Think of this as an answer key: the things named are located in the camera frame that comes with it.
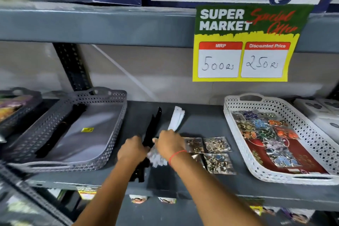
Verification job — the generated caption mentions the person's left hand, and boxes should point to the person's left hand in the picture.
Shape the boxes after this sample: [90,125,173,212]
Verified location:
[117,135,150,165]

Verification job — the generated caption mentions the person's right hand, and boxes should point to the person's right hand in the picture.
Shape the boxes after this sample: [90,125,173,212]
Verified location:
[152,129,187,162]

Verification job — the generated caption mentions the bundle of black strips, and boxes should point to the bundle of black strips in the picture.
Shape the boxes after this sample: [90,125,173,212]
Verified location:
[129,107,162,183]

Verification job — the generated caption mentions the bundle of white strips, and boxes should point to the bundle of white strips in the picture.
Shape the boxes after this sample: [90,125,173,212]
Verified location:
[147,106,186,168]

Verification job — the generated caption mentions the person's left forearm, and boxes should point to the person's left forearm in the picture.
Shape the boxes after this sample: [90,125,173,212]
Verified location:
[73,157,145,226]

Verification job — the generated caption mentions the person's right forearm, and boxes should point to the person's right forearm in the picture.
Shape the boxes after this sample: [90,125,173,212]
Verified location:
[169,151,266,226]

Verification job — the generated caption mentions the clear packet of gold earrings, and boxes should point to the clear packet of gold earrings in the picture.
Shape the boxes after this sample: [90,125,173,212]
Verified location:
[203,136,233,154]
[203,153,237,175]
[184,137,205,154]

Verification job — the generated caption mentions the grey metal lower shelf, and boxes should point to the grey metal lower shelf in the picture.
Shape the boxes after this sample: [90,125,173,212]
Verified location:
[25,99,339,212]

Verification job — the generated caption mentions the grey metal shelf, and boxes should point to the grey metal shelf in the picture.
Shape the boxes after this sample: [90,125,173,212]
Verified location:
[0,1,339,55]
[25,99,339,212]

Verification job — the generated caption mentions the grey perforated plastic tray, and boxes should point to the grey perforated plastic tray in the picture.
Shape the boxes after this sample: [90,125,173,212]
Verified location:
[1,87,128,173]

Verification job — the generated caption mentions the yellow shelf tag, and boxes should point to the yellow shelf tag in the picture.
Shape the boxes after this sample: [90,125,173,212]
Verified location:
[78,187,97,200]

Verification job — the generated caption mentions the black strips in tray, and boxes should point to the black strips in tray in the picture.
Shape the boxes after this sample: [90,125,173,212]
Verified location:
[35,103,87,159]

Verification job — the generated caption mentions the black perforated shelf upright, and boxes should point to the black perforated shelf upright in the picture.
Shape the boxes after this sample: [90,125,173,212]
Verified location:
[52,43,93,94]

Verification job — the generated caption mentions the pile of colourful earring packets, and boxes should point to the pile of colourful earring packets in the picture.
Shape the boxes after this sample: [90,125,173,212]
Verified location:
[231,110,303,168]

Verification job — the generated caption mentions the dark perforated plastic tray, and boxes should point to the dark perforated plastic tray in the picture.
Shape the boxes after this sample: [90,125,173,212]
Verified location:
[0,87,43,143]

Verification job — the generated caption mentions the grey metal upper shelf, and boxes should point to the grey metal upper shelf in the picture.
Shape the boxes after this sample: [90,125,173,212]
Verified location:
[0,1,339,55]

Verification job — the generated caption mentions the green yellow price sign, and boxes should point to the green yellow price sign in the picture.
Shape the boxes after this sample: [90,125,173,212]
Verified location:
[192,4,314,83]

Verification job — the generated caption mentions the colourful packets in dark tray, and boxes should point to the colourful packets in dark tray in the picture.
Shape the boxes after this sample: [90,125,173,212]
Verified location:
[0,94,33,123]

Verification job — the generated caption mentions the red patterned card packet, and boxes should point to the red patterned card packet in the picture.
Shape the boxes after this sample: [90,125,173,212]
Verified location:
[246,138,329,175]

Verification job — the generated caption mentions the white perforated plastic tray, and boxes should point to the white perforated plastic tray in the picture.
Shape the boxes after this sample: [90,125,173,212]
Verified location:
[223,93,339,186]

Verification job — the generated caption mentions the printed packet with face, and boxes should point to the printed packet with face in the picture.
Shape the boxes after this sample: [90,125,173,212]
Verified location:
[281,208,316,224]

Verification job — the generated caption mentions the white product box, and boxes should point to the white product box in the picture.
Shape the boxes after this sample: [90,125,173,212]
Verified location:
[293,98,339,124]
[310,117,339,145]

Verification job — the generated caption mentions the red thread bracelet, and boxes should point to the red thread bracelet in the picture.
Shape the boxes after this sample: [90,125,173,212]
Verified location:
[168,150,188,167]

